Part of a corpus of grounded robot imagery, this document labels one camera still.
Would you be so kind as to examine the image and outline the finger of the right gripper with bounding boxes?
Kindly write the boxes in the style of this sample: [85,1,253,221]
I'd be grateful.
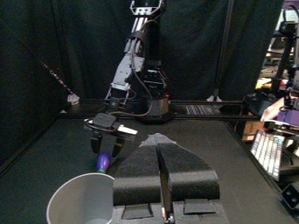
[89,136,105,155]
[110,137,126,161]

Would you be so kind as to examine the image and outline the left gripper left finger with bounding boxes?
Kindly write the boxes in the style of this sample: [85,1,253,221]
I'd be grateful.
[112,133,165,224]

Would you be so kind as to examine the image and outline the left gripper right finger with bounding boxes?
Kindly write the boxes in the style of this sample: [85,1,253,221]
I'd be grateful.
[156,133,230,224]

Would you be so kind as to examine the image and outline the purple toy eggplant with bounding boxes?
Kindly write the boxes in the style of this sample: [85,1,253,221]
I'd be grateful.
[94,150,113,174]

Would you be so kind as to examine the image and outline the pale pink round plate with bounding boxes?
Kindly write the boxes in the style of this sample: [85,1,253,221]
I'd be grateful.
[45,171,117,224]

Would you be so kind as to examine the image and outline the person's hand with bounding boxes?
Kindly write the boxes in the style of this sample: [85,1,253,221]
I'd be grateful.
[258,97,286,123]

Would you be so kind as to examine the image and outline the white computer keyboard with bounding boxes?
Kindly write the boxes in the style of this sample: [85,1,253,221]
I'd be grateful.
[248,129,288,182]

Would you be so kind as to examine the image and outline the black cube connector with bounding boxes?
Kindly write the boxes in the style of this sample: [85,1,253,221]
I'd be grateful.
[280,181,299,212]

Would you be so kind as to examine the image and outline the purple box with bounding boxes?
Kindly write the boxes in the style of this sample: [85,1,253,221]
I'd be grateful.
[274,108,299,129]

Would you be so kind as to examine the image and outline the thin diagonal frame rod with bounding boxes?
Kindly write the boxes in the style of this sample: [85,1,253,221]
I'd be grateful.
[37,59,74,95]

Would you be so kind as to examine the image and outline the black frame post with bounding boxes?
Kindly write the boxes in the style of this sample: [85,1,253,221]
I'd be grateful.
[212,0,236,99]

